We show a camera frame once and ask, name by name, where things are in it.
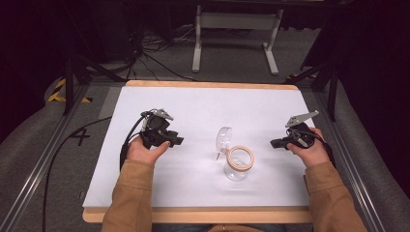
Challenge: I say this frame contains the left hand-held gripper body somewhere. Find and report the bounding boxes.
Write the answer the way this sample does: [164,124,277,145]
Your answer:
[140,108,178,150]

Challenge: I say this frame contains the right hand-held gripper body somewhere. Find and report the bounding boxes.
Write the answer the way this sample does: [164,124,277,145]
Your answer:
[284,109,320,150]

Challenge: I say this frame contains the clear glass jar hinged lid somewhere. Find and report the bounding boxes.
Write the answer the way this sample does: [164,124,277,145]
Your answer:
[215,126,256,183]

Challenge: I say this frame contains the person's right hand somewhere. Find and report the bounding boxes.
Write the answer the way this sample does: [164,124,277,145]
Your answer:
[286,127,331,169]

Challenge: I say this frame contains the person's left hand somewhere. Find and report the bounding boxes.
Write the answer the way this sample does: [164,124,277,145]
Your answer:
[126,134,171,166]

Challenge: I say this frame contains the white table mat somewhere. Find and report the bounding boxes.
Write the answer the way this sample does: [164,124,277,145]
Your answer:
[81,85,315,208]

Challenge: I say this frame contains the black tripod stand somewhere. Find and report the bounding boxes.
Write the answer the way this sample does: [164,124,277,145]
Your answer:
[62,53,128,116]
[284,60,340,123]

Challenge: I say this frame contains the yellow black hazard tape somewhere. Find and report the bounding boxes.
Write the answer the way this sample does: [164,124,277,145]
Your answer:
[46,78,94,104]

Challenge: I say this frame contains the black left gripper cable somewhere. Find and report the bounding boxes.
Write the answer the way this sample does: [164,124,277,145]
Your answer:
[119,111,153,171]

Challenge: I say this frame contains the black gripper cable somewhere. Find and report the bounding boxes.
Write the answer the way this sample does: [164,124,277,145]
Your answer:
[289,128,337,169]
[119,111,153,171]

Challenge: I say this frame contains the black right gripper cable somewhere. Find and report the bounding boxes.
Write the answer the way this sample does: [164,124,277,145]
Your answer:
[289,128,337,169]

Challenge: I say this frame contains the aluminium rail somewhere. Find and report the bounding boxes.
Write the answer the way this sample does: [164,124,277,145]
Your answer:
[313,91,387,232]
[0,82,92,232]

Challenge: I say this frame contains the tangle of floor cables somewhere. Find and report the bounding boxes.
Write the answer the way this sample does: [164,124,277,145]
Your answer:
[127,23,198,82]

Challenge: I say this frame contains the black floor cable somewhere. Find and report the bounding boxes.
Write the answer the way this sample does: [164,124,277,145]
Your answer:
[42,116,113,232]

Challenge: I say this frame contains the white metal stand frame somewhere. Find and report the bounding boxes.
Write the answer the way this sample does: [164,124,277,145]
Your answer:
[191,4,284,76]

